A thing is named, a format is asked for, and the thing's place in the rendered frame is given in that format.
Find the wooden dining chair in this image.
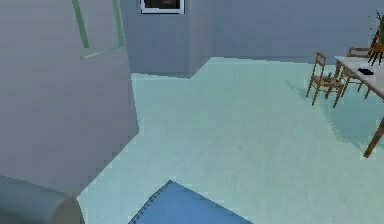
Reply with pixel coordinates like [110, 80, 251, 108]
[340, 44, 379, 100]
[305, 51, 345, 109]

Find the white top dining table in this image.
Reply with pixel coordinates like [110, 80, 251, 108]
[333, 55, 384, 159]

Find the blue floor mat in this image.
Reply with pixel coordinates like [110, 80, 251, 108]
[128, 180, 253, 224]

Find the grey cylinder cushion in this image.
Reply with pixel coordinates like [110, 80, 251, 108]
[0, 175, 86, 224]

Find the green house plant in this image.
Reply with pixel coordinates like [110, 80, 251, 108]
[367, 10, 384, 67]

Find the white framed wall picture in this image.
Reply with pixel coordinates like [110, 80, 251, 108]
[140, 0, 185, 15]

